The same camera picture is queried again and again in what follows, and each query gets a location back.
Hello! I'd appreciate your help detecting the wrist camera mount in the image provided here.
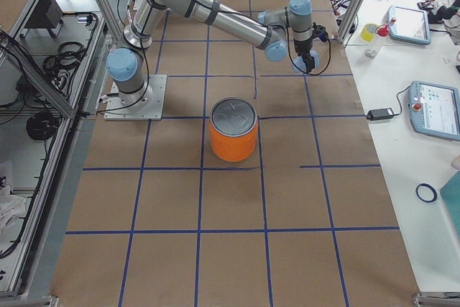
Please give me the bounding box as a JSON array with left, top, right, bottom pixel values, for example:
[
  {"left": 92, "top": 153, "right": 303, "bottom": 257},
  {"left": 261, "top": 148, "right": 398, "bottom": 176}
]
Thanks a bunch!
[{"left": 312, "top": 22, "right": 329, "bottom": 42}]

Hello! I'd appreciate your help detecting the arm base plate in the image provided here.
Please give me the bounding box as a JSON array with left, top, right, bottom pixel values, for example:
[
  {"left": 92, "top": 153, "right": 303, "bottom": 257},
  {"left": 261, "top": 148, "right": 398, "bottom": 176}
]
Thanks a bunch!
[{"left": 103, "top": 74, "right": 167, "bottom": 121}]

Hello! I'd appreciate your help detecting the teach pendant far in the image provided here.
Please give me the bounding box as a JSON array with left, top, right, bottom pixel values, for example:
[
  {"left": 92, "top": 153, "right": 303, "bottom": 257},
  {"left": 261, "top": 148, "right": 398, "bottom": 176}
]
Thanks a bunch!
[{"left": 385, "top": 6, "right": 431, "bottom": 45}]

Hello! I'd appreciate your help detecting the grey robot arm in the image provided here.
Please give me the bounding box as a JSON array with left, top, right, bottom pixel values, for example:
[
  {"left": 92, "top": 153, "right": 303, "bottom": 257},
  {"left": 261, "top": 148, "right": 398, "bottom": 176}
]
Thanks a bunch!
[{"left": 106, "top": 0, "right": 326, "bottom": 109}]

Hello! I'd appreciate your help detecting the blue tape ring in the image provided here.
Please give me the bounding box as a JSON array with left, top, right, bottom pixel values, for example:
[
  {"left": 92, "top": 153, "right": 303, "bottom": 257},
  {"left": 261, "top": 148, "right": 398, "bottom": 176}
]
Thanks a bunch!
[{"left": 415, "top": 183, "right": 438, "bottom": 204}]

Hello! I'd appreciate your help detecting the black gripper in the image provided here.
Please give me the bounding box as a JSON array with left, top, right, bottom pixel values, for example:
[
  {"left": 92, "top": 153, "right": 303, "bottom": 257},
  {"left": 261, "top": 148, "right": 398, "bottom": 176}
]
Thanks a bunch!
[{"left": 294, "top": 39, "right": 317, "bottom": 73}]

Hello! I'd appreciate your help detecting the yellow tape roll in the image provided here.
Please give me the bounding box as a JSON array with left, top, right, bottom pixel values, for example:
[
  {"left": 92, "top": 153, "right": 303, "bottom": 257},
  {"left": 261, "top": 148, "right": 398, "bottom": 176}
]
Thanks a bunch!
[{"left": 360, "top": 23, "right": 379, "bottom": 42}]

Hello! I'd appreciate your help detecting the orange can with grey lid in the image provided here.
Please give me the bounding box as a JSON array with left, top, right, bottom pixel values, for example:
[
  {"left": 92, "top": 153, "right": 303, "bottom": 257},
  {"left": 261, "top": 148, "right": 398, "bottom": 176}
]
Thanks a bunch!
[{"left": 209, "top": 98, "right": 258, "bottom": 162}]

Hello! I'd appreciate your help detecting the black power brick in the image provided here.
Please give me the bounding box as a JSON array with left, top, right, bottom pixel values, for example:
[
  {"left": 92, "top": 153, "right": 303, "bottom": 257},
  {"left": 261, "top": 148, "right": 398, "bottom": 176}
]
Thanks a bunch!
[{"left": 366, "top": 108, "right": 395, "bottom": 121}]

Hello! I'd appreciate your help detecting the aluminium frame post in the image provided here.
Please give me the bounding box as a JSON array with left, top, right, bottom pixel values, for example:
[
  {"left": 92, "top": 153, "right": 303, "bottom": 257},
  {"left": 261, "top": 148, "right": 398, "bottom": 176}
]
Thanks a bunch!
[{"left": 336, "top": 0, "right": 382, "bottom": 47}]

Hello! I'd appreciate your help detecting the teach pendant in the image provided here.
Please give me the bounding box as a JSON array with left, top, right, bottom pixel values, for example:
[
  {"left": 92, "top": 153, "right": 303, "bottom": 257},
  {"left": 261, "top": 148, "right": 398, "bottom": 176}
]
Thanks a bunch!
[
  {"left": 408, "top": 81, "right": 459, "bottom": 142},
  {"left": 385, "top": 6, "right": 431, "bottom": 45}
]

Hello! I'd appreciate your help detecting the teach pendant near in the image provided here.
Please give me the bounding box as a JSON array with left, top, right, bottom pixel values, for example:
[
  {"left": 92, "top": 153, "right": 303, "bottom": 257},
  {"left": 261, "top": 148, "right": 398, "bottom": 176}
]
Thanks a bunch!
[{"left": 408, "top": 81, "right": 459, "bottom": 142}]

